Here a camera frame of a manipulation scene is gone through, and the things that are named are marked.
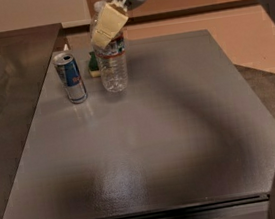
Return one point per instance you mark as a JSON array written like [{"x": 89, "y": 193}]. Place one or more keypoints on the dark side counter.
[{"x": 24, "y": 60}]

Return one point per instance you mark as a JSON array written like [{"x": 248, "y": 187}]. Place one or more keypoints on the clear plastic water bottle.
[{"x": 112, "y": 64}]

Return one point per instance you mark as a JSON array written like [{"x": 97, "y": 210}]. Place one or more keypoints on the green yellow sponge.
[{"x": 93, "y": 65}]

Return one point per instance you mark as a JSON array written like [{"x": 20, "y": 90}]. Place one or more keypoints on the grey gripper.
[{"x": 112, "y": 21}]

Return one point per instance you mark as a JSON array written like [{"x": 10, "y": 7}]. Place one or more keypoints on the blue silver redbull can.
[{"x": 69, "y": 74}]

